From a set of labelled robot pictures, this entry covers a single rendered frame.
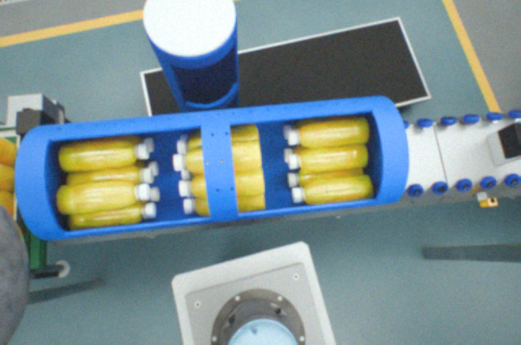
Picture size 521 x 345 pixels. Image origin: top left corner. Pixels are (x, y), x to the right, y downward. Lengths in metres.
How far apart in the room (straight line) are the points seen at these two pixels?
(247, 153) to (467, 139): 0.76
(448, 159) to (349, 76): 1.02
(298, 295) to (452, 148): 0.73
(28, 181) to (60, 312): 1.37
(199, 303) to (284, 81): 1.49
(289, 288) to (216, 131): 0.38
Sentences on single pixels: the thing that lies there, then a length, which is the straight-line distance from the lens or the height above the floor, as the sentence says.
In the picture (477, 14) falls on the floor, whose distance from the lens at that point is 2.91.
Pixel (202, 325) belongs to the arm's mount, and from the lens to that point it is 0.86.
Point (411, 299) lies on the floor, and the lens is 2.25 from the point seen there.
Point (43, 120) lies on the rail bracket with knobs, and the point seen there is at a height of 0.98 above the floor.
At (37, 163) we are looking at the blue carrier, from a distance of 0.96.
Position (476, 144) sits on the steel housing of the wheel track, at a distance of 1.39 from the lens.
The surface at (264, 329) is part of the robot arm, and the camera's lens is 0.64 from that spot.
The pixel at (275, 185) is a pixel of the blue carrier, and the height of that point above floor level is 0.96.
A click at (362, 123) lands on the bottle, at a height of 1.14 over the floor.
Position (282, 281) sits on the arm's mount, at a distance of 0.86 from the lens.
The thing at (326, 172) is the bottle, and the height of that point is 1.04.
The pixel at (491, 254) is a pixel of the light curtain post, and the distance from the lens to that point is 1.75.
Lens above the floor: 2.06
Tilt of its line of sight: 75 degrees down
